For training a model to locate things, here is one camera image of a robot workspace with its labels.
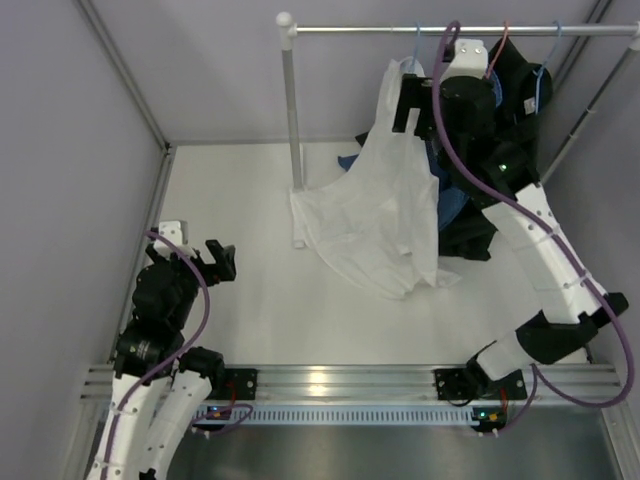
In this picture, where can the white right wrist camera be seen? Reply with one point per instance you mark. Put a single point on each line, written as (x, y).
(470, 59)

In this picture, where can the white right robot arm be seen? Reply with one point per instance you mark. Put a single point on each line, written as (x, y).
(573, 306)

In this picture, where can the blue plaid shirt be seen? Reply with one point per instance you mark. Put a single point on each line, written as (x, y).
(451, 199)

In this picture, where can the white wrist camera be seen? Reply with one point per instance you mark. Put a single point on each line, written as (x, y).
(470, 59)
(169, 237)

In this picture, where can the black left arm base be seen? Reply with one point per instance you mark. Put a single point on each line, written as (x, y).
(235, 384)

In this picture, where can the pink hanger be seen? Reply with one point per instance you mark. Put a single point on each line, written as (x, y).
(497, 50)

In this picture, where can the grey slotted cable duct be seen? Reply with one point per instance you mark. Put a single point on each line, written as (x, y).
(299, 415)

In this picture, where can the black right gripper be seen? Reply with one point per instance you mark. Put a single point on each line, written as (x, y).
(416, 93)

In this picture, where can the black striped shirt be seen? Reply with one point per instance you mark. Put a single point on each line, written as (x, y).
(520, 100)

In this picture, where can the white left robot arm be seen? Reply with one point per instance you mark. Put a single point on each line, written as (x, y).
(160, 377)

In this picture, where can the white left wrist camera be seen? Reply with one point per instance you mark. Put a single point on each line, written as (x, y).
(169, 237)

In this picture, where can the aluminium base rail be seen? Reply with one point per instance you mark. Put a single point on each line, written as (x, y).
(412, 385)

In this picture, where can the blue hanger right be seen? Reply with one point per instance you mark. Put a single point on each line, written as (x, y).
(539, 74)

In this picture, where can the white shirt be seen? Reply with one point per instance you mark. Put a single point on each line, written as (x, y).
(377, 224)

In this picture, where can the light blue hanger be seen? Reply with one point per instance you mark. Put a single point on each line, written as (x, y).
(417, 50)

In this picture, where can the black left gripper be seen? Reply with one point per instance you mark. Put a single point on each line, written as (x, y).
(223, 268)

